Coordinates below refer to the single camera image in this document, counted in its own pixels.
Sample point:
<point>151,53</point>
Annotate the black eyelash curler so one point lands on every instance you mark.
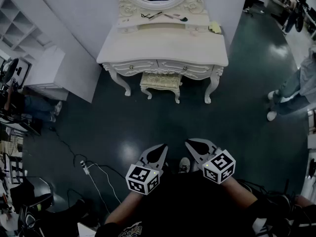
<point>144,15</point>

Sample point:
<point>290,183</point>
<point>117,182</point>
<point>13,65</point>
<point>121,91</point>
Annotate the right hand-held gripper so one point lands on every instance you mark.
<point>219,167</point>

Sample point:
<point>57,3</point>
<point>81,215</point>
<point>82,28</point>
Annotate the beige flat makeup stick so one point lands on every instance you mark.
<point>156,15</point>

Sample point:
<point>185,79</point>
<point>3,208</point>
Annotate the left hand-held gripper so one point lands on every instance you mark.
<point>142,179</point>

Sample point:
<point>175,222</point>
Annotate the black backpack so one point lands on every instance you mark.
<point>284,206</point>

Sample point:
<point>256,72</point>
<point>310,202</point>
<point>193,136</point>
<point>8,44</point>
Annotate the cream upholstered stool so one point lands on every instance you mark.
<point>160,81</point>

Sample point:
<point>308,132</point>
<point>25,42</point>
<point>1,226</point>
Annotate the white open shelf unit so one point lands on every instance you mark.
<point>24,26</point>

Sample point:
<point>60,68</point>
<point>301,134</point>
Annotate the person's left forearm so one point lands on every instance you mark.
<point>123,209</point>

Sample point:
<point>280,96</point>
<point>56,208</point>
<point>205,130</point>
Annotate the white low cabinet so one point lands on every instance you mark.
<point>49,68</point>

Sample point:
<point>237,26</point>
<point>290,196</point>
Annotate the person's right white shoe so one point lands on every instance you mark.
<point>184,165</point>

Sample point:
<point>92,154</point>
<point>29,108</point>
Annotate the person's black shirt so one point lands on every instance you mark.
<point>185,206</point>

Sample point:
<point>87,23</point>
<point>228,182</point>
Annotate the white ornate dressing table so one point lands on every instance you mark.
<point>163,46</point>

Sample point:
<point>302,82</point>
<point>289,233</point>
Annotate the person's right forearm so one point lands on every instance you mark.
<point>237,194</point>

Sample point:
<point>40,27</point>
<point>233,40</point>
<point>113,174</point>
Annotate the dark green makeup brush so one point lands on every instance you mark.
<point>184,20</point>

